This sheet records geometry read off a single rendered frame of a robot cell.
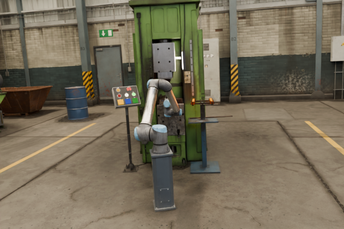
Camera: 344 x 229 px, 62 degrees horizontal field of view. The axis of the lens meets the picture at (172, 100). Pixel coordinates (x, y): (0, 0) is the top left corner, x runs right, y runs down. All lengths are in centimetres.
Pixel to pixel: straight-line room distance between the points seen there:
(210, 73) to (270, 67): 201
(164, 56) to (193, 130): 116
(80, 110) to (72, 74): 320
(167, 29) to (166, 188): 220
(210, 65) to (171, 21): 516
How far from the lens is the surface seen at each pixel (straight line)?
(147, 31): 417
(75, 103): 832
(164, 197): 310
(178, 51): 447
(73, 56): 1128
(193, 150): 435
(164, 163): 296
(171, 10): 419
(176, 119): 402
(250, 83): 987
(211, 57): 918
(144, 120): 303
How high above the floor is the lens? 155
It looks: 8 degrees down
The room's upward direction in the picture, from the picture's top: 3 degrees counter-clockwise
